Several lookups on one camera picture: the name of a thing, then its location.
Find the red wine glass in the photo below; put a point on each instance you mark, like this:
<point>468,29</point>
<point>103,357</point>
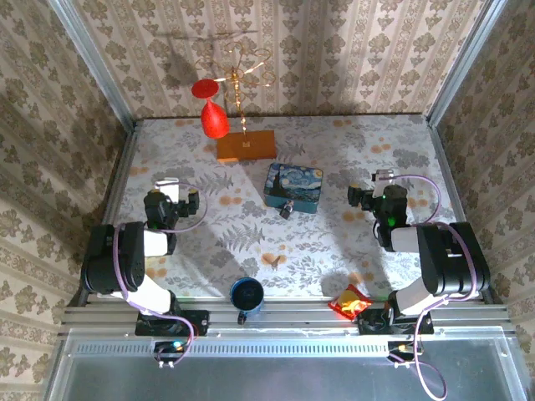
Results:
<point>214,121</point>

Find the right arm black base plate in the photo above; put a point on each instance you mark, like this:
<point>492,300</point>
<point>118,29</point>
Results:
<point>427,322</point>

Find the aluminium corner post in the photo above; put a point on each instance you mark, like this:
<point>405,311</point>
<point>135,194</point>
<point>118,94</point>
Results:
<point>469,54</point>
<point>91,54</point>

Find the dark blue mug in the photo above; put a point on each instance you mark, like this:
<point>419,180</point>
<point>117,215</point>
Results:
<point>247,294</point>

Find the red snack packet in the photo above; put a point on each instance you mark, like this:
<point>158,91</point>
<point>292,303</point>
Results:
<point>349,303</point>

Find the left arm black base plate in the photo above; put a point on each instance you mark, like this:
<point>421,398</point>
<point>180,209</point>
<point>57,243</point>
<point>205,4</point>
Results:
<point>200,323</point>

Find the small key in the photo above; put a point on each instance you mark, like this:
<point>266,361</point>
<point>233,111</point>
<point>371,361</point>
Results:
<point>274,262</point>

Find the small silver padlock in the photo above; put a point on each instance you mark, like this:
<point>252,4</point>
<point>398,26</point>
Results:
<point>286,211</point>

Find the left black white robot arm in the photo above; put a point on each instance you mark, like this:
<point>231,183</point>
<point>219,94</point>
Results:
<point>138,288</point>

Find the aluminium side rail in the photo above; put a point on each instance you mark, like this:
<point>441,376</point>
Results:
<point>110,200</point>
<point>448,167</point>

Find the starry night tin box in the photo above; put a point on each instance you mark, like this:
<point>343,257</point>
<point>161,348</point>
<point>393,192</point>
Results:
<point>292,184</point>

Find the slotted metal tray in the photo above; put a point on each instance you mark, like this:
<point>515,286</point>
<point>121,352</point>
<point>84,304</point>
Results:
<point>271,376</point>

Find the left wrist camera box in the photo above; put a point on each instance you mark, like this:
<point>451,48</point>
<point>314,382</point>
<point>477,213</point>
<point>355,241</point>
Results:
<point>170,190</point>

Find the aluminium mounting rail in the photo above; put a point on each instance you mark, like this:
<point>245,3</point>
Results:
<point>292,311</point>

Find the floral table cloth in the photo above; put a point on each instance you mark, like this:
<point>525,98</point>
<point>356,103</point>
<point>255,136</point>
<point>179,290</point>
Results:
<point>292,259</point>

